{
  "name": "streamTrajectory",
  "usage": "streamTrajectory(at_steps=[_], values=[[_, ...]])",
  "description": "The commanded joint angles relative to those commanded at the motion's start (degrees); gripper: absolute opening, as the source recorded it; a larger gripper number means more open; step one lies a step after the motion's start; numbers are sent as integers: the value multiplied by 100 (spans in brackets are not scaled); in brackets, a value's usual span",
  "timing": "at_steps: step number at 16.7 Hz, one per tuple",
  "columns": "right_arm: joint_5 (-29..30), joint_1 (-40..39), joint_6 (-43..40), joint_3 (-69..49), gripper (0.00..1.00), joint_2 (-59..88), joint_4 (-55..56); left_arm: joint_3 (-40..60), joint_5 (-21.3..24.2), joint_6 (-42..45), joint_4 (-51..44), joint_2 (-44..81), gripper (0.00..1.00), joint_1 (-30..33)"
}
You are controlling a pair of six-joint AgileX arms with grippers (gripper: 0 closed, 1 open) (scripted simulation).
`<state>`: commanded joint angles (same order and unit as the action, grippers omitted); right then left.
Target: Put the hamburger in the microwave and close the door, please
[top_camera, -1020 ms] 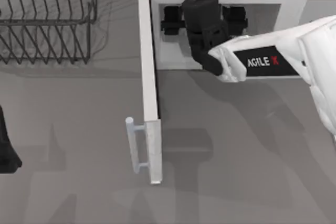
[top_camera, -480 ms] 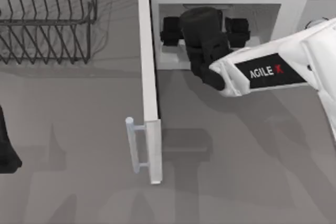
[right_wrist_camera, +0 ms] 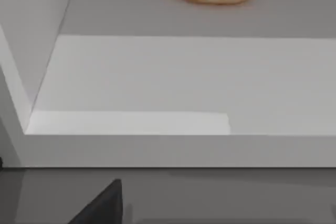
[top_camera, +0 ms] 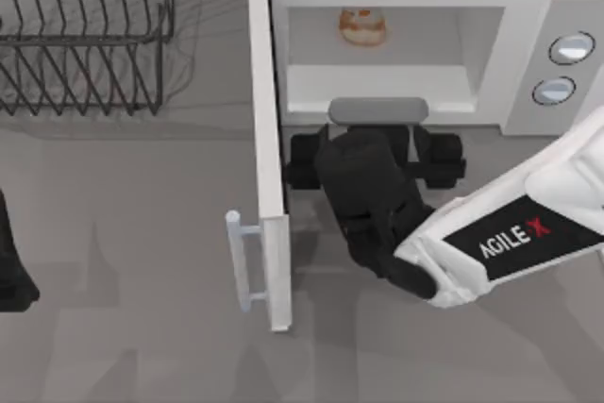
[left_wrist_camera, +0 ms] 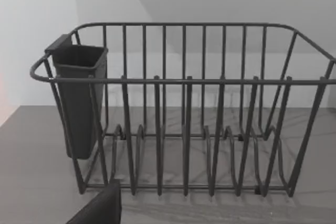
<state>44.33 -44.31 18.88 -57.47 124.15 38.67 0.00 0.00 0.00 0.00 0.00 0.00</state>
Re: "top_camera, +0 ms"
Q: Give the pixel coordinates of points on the pale microwave oven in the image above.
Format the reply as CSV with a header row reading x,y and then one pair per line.
x,y
519,2

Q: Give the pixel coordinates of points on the large grey microwave knob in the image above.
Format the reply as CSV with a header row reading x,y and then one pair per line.
x,y
572,47

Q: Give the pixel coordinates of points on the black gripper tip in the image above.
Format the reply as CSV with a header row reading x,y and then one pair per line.
x,y
11,271

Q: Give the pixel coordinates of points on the round glazed bread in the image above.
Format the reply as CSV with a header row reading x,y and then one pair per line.
x,y
363,28

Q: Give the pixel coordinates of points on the small grey microwave knob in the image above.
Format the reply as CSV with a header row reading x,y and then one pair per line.
x,y
554,90

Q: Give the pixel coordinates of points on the white microwave door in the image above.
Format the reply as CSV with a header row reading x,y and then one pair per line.
x,y
264,139

